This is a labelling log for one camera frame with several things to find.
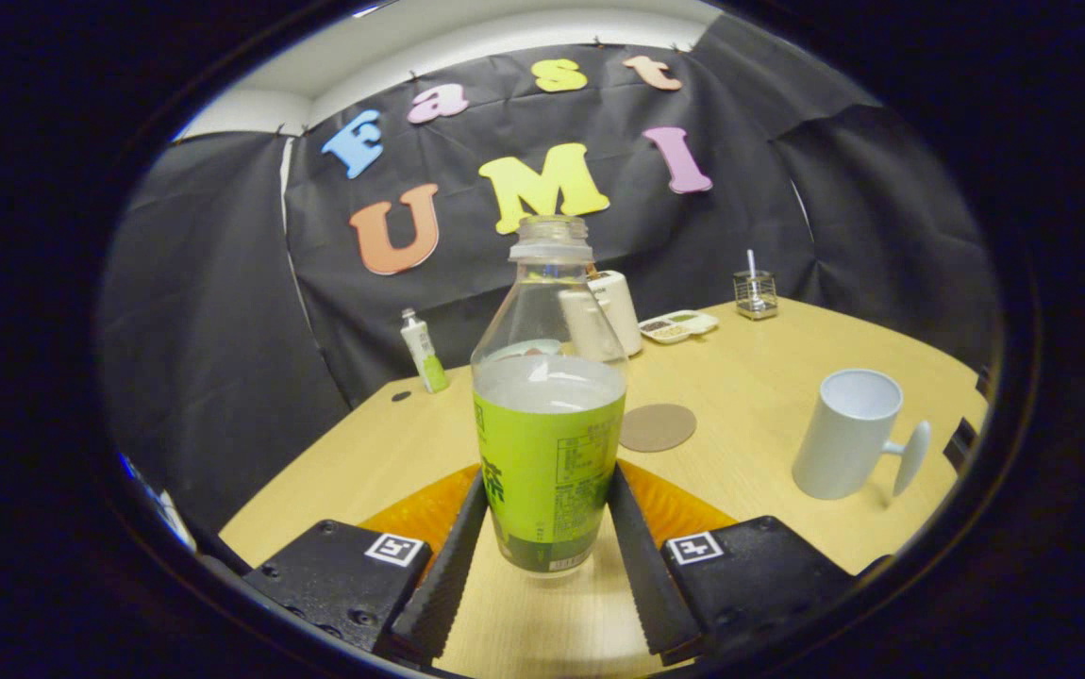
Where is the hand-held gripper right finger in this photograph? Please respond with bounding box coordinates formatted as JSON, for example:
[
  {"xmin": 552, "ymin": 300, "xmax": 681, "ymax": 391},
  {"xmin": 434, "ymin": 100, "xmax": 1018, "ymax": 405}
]
[{"xmin": 607, "ymin": 460, "xmax": 860, "ymax": 661}]

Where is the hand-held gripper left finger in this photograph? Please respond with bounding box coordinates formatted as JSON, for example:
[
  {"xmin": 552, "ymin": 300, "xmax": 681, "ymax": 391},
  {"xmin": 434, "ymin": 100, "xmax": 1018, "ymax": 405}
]
[{"xmin": 245, "ymin": 464, "xmax": 490, "ymax": 666}]

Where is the round brown coaster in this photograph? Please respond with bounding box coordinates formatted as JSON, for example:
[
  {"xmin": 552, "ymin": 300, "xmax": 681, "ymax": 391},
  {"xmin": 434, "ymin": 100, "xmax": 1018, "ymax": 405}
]
[{"xmin": 620, "ymin": 404, "xmax": 697, "ymax": 454}]

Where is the clear juice bottle green label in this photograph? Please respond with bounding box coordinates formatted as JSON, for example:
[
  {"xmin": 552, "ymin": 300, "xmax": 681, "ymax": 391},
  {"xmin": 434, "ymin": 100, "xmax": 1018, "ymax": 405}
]
[{"xmin": 470, "ymin": 215, "xmax": 628, "ymax": 576}]

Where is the white cup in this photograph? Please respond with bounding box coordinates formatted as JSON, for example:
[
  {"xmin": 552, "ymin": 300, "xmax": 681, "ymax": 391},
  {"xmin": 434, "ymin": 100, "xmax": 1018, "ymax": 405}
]
[{"xmin": 793, "ymin": 369, "xmax": 932, "ymax": 501}]

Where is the small white green bottle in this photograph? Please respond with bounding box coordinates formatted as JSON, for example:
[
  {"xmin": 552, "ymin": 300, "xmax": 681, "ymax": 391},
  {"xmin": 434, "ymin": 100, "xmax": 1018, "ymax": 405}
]
[{"xmin": 400, "ymin": 308, "xmax": 450, "ymax": 394}]

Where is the wooden table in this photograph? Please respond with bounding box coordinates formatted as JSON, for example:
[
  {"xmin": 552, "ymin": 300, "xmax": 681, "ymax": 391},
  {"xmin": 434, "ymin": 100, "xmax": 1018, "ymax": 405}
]
[{"xmin": 219, "ymin": 298, "xmax": 989, "ymax": 678}]

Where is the white divided snack tray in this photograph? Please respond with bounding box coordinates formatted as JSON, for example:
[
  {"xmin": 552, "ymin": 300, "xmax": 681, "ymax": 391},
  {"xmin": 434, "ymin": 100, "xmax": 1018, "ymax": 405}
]
[{"xmin": 639, "ymin": 310, "xmax": 720, "ymax": 345}]

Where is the white toaster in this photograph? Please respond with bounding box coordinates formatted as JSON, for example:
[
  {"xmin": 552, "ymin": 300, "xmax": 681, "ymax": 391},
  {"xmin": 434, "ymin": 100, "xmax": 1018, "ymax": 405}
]
[{"xmin": 557, "ymin": 271, "xmax": 643, "ymax": 364}]

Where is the black backdrop cloth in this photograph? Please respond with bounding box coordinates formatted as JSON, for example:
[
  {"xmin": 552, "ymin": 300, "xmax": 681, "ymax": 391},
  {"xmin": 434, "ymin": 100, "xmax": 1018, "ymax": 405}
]
[{"xmin": 97, "ymin": 14, "xmax": 1001, "ymax": 538}]

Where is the black table clamp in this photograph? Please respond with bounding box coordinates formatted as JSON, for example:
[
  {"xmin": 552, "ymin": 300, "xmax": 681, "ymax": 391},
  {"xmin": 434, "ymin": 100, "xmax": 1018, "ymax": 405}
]
[{"xmin": 943, "ymin": 420, "xmax": 977, "ymax": 472}]

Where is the wire mesh holder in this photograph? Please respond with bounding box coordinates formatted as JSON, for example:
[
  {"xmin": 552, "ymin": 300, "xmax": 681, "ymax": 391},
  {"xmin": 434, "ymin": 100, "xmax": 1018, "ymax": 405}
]
[{"xmin": 733, "ymin": 271, "xmax": 779, "ymax": 321}]

